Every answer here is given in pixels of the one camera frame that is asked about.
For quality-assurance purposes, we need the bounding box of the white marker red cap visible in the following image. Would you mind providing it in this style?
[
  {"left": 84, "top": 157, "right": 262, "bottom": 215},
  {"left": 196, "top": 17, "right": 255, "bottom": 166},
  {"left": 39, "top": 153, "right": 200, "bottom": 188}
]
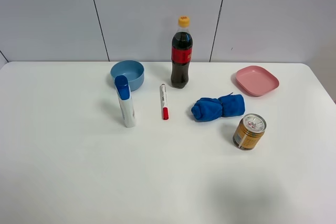
[{"left": 160, "top": 84, "right": 169, "bottom": 120}]

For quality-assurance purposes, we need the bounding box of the gold tin can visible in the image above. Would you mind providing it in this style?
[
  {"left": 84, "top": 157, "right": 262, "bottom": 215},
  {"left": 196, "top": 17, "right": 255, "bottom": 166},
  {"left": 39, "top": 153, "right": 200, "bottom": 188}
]
[{"left": 233, "top": 113, "right": 267, "bottom": 151}]

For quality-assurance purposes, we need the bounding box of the blue plastic bowl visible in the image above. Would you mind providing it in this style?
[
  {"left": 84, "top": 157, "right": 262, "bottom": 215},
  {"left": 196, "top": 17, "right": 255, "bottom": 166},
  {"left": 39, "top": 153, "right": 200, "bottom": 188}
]
[{"left": 110, "top": 60, "right": 144, "bottom": 91}]

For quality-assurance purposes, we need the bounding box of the rolled blue towel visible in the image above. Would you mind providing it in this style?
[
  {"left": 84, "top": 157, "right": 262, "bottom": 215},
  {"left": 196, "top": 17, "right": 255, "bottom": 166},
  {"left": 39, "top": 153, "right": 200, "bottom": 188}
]
[{"left": 191, "top": 93, "right": 245, "bottom": 122}]

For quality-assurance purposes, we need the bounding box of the pink square plate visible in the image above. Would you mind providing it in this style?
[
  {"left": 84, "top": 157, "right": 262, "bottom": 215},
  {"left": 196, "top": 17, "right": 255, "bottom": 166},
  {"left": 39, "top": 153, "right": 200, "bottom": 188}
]
[{"left": 235, "top": 66, "right": 279, "bottom": 97}]

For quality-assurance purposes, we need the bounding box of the white bottle blue cap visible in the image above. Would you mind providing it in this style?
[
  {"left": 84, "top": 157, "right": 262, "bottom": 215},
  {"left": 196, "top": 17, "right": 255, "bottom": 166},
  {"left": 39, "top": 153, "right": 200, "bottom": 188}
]
[{"left": 114, "top": 75, "right": 136, "bottom": 127}]

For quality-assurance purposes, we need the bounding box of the cola bottle yellow cap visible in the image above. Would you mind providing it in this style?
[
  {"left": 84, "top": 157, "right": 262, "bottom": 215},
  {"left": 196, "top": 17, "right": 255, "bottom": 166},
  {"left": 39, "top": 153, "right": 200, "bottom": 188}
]
[{"left": 171, "top": 16, "right": 193, "bottom": 89}]

